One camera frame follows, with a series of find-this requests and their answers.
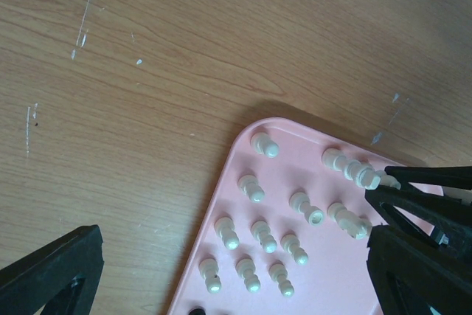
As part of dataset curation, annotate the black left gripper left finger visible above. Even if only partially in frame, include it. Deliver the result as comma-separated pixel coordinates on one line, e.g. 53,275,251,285
1,225,104,314

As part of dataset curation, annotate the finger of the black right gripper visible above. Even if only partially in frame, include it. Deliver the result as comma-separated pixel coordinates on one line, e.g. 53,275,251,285
364,185,471,252
384,166,472,190

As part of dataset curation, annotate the black chess piece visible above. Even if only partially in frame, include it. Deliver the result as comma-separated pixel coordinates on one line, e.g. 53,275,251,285
188,307,206,315

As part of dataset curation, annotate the white chess king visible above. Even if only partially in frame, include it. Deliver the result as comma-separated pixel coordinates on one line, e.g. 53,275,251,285
322,148,381,190

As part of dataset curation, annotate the white chess rook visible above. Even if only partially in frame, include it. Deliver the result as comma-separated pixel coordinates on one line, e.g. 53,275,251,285
289,192,325,226

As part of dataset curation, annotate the white corner pawn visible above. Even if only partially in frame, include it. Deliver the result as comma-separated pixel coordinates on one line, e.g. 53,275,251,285
251,132,280,159

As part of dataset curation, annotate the pink plastic tray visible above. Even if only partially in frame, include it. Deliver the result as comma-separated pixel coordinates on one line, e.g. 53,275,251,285
165,117,445,315

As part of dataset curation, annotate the white chess queen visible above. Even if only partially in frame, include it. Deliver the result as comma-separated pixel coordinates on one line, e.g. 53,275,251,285
375,170,401,190

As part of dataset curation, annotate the white chess knight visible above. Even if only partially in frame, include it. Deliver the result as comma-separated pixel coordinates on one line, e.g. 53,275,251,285
327,202,372,240

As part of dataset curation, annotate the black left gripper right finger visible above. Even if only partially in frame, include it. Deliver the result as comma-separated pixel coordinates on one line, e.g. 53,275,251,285
367,226,471,314

